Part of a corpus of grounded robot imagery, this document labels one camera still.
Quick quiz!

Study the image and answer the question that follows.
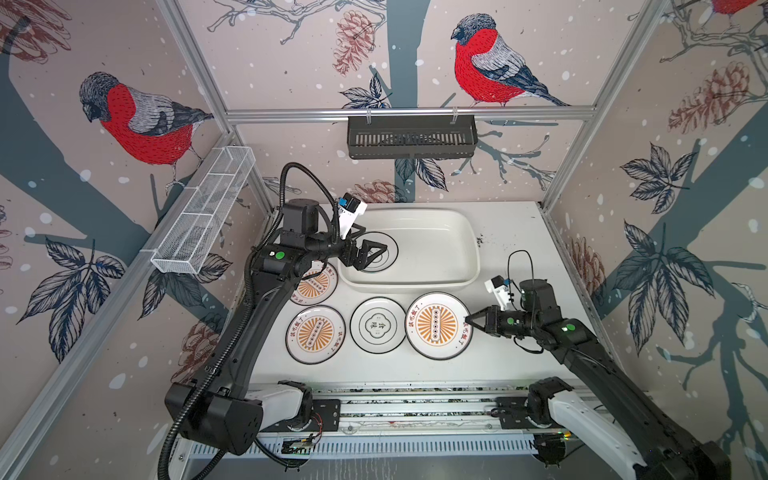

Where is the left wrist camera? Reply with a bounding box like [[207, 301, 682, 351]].
[[337, 193, 367, 240]]

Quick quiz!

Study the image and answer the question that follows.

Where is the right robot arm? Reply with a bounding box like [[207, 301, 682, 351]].
[[465, 276, 732, 479]]

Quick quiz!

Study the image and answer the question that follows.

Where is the orange sunburst plate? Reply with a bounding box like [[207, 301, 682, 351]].
[[291, 261, 339, 306], [285, 306, 347, 365], [405, 292, 473, 361]]

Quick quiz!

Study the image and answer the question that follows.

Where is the white plastic bin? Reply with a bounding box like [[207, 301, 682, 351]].
[[337, 208, 481, 293]]

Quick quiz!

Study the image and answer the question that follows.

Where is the black corrugated cable conduit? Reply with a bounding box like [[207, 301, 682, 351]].
[[157, 161, 340, 480]]

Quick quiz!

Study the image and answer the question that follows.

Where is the black hanging wire basket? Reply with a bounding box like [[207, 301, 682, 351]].
[[347, 115, 478, 160]]

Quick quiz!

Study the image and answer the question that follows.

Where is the horizontal aluminium rail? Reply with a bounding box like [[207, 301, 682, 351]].
[[225, 106, 597, 125]]

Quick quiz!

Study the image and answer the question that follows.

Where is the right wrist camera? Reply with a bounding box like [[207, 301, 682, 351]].
[[484, 275, 514, 310]]

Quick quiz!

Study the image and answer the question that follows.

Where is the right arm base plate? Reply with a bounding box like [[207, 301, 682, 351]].
[[490, 396, 537, 430]]

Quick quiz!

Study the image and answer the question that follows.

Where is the white clover plate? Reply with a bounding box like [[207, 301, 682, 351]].
[[355, 231, 399, 273], [349, 297, 406, 355]]

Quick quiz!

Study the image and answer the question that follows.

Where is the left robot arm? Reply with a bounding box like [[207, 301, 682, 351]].
[[160, 194, 386, 461]]

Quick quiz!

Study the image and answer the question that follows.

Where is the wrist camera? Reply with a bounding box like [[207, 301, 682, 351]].
[[484, 275, 514, 310], [337, 193, 367, 240]]

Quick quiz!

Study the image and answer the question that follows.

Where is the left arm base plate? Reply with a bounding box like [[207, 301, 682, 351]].
[[261, 399, 341, 434]]

